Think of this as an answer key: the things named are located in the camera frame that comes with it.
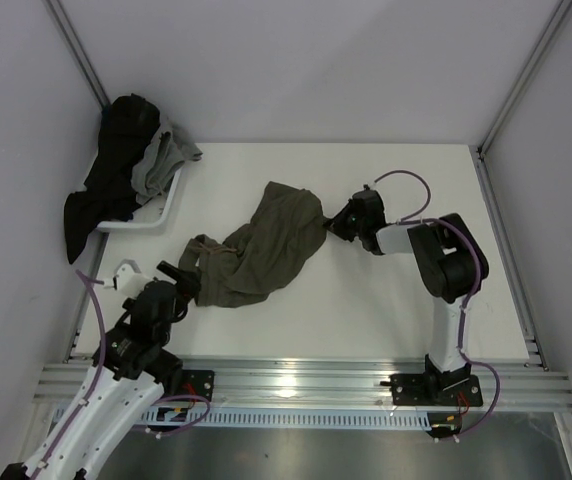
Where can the aluminium mounting rail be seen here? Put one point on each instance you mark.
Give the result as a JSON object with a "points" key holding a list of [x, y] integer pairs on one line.
{"points": [[312, 384]]}

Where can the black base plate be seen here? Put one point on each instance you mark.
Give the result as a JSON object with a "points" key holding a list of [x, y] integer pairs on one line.
{"points": [[432, 389], [191, 382]]}

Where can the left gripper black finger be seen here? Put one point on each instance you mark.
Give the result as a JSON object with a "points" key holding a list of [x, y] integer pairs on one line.
{"points": [[181, 277], [190, 293]]}

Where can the grey shorts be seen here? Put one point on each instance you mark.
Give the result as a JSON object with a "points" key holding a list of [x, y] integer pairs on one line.
{"points": [[169, 149]]}

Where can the aluminium frame post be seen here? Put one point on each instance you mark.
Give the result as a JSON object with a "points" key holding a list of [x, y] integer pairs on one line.
{"points": [[534, 60], [78, 52]]}

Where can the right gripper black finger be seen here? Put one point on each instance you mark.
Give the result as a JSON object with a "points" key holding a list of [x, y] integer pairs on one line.
{"points": [[345, 235], [337, 223]]}

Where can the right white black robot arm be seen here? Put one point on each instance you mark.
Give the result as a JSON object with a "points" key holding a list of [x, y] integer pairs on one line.
{"points": [[451, 266]]}

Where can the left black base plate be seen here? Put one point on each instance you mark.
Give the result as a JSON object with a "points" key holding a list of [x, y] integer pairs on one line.
{"points": [[191, 382]]}

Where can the left aluminium frame post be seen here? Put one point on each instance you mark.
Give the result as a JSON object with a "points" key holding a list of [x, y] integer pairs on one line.
{"points": [[78, 52]]}

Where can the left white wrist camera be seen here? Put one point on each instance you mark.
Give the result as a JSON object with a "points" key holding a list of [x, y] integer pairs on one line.
{"points": [[127, 279]]}

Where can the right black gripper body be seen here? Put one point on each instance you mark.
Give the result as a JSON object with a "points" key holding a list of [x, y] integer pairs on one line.
{"points": [[356, 225]]}

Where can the white slotted cable duct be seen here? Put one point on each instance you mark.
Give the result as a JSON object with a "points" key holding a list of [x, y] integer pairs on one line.
{"points": [[233, 417]]}

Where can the white plastic basket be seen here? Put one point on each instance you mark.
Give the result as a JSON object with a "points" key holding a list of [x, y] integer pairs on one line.
{"points": [[151, 218]]}

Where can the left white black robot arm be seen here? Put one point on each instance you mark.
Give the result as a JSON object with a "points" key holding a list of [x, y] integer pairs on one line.
{"points": [[130, 372]]}

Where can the black shorts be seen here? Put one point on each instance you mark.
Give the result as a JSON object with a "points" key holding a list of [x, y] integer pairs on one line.
{"points": [[126, 129]]}

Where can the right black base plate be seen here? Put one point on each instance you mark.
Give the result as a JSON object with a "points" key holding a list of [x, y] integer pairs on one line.
{"points": [[432, 389]]}

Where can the olive green shorts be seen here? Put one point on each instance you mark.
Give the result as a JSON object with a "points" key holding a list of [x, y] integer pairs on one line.
{"points": [[263, 255]]}

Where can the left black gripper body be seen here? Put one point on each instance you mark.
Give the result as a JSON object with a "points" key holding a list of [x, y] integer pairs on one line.
{"points": [[165, 334]]}

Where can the right aluminium frame post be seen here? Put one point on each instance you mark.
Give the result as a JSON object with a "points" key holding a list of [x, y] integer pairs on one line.
{"points": [[534, 60]]}

